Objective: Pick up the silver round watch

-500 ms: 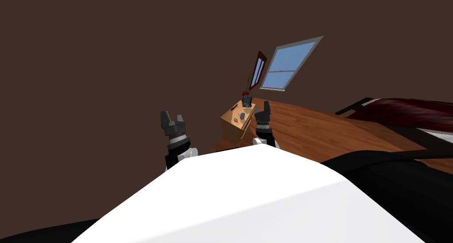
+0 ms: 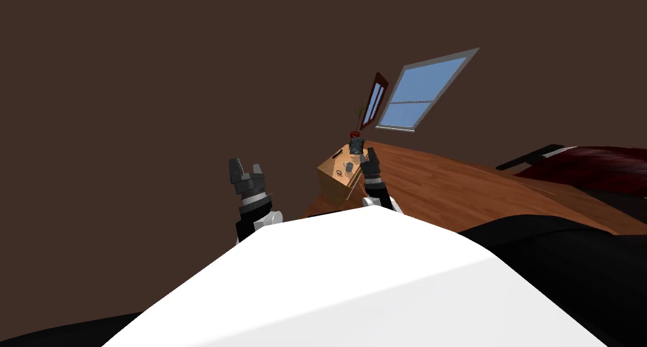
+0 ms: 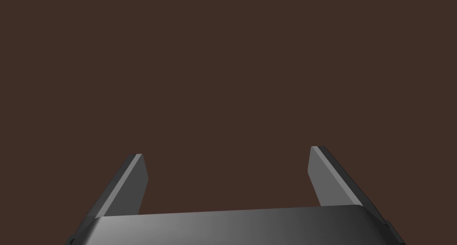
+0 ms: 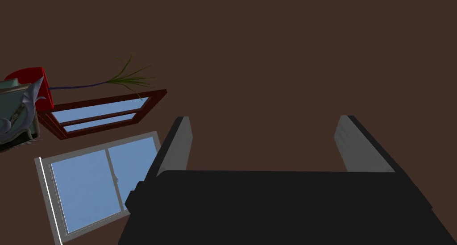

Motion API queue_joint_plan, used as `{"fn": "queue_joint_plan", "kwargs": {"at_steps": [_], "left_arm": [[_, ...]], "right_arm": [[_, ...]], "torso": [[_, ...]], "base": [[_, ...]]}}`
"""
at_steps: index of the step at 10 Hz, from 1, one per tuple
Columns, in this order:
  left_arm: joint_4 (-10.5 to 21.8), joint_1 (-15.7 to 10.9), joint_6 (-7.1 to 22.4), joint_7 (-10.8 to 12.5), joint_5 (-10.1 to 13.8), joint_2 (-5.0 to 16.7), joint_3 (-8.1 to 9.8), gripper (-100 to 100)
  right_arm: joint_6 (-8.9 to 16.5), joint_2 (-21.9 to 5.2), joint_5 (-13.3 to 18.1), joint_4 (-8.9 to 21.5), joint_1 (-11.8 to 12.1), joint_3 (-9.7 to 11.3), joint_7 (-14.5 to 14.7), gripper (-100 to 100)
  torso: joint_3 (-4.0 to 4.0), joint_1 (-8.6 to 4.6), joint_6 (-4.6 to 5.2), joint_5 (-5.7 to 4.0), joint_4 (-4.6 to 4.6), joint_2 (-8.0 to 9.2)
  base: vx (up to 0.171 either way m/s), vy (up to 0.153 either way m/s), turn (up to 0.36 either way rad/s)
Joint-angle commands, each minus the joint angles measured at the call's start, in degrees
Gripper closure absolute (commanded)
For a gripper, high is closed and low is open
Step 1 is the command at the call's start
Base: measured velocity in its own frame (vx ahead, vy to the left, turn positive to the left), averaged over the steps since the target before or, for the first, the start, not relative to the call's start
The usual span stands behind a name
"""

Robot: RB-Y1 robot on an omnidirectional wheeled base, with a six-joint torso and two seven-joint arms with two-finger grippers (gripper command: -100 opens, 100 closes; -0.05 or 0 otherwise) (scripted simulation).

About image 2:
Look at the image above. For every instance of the grey framed window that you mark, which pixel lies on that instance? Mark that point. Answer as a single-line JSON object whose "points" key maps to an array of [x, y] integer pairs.
{"points": [[422, 91]]}

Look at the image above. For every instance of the dark red bed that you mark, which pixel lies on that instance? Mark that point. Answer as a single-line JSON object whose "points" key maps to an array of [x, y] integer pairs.
{"points": [[596, 172]]}

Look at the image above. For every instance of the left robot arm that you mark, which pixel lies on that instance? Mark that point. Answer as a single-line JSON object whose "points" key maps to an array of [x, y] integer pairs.
{"points": [[251, 209]]}

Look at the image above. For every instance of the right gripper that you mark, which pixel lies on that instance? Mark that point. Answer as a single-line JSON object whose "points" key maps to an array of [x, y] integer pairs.
{"points": [[371, 171]]}

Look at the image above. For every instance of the dark red framed window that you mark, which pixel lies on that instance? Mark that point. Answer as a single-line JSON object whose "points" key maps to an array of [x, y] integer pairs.
{"points": [[374, 100]]}

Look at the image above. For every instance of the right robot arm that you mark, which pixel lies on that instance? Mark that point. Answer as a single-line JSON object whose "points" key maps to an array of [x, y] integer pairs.
{"points": [[556, 271]]}

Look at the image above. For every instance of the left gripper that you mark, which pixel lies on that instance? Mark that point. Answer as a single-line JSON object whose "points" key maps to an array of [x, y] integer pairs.
{"points": [[250, 185]]}

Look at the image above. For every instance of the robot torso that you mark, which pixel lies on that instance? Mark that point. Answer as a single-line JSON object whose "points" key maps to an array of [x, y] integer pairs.
{"points": [[364, 286]]}

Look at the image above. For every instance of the small wooden table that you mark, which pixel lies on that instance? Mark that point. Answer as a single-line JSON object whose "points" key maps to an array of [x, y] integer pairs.
{"points": [[336, 177]]}

